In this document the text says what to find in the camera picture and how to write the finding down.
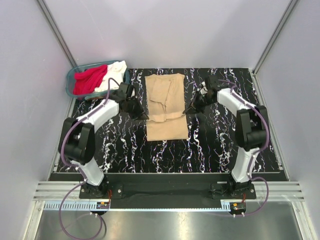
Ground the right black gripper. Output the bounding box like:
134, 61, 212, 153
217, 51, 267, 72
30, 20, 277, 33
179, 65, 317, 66
183, 91, 215, 116

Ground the tan polo shirt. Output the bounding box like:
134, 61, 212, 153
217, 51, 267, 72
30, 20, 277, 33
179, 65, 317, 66
145, 73, 189, 142

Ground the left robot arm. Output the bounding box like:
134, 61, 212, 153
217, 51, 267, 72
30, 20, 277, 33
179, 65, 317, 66
58, 82, 149, 199

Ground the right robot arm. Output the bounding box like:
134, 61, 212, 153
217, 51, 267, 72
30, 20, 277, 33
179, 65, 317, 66
184, 75, 270, 200

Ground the white shirt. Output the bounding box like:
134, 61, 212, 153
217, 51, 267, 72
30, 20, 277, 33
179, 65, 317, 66
94, 60, 127, 93

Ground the red shirt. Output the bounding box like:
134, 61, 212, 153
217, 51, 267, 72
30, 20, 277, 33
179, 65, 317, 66
73, 64, 108, 96

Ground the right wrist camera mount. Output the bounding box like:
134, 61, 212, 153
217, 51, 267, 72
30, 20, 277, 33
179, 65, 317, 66
198, 82, 208, 96

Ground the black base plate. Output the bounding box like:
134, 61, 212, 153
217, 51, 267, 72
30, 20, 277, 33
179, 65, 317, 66
79, 173, 256, 205

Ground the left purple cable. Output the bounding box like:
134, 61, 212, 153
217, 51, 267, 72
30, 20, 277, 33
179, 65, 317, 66
58, 77, 123, 238

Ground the aluminium rail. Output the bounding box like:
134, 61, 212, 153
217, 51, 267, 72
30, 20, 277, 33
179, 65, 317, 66
33, 181, 304, 202

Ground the white slotted cable duct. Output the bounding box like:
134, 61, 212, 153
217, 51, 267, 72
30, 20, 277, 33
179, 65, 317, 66
43, 200, 246, 212

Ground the left aluminium frame post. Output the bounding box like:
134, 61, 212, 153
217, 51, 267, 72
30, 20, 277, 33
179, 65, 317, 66
35, 0, 78, 68

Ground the aluminium frame post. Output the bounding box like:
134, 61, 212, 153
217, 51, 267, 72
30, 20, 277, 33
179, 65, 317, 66
35, 0, 78, 68
252, 0, 300, 76

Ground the right aluminium frame post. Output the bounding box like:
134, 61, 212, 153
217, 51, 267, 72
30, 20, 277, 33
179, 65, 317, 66
252, 0, 300, 76

